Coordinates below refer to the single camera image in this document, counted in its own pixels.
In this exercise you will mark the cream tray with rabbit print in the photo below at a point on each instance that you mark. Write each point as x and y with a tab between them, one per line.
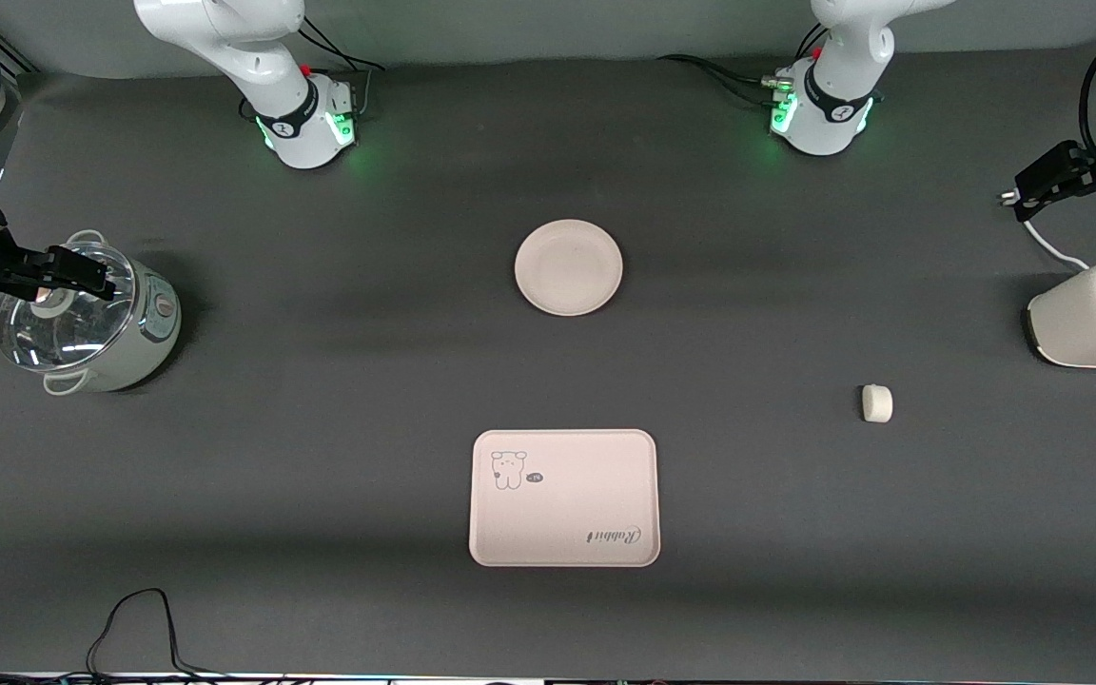
586	495

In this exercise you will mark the white toaster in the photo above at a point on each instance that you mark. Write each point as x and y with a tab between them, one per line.
1081	323

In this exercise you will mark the glass pot lid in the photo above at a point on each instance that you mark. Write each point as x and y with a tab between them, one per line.
63	342

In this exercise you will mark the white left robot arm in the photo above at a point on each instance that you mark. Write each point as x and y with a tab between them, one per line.
833	105

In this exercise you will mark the round cream plate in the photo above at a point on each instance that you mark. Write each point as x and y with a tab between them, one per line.
567	266

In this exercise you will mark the dark grey table mat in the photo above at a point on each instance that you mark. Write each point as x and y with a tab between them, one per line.
320	428

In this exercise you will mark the pale green electric pot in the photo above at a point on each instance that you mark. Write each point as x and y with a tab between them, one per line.
153	323

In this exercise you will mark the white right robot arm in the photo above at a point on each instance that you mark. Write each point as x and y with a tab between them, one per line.
225	38

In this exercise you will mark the small white bun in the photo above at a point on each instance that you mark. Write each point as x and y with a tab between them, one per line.
876	402

